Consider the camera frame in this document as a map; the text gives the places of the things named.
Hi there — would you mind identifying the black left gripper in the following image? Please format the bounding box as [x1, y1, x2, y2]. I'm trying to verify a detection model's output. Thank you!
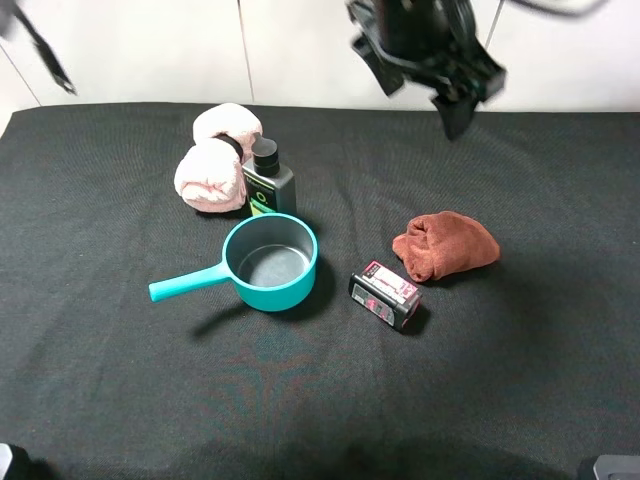
[346, 1, 506, 141]

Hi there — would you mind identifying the brown cloth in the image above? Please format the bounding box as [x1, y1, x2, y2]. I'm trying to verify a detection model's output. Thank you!
[392, 211, 501, 283]

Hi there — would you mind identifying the grey object bottom right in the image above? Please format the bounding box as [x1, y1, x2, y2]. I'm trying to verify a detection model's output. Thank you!
[593, 455, 640, 480]

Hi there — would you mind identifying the grey object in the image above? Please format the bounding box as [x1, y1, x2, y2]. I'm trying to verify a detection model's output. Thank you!
[0, 443, 14, 480]
[593, 455, 640, 480]

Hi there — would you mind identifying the grey object bottom left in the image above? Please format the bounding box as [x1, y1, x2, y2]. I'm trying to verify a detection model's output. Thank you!
[0, 443, 14, 480]

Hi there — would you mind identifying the grey pump bottle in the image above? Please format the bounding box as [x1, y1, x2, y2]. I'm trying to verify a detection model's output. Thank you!
[243, 133, 297, 216]

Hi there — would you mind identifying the black hair band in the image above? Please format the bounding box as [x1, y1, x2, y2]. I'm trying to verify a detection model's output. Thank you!
[215, 134, 244, 163]

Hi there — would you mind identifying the black pink box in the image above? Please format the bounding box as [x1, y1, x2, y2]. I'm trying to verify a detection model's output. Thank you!
[348, 260, 428, 335]

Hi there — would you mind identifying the teal saucepan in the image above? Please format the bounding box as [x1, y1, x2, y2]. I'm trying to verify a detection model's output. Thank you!
[148, 213, 319, 312]

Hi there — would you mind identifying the pink rolled towel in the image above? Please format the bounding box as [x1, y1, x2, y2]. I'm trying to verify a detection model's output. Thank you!
[174, 103, 263, 213]

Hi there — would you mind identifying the black tablecloth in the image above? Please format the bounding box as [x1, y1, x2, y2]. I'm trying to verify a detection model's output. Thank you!
[1, 104, 639, 479]

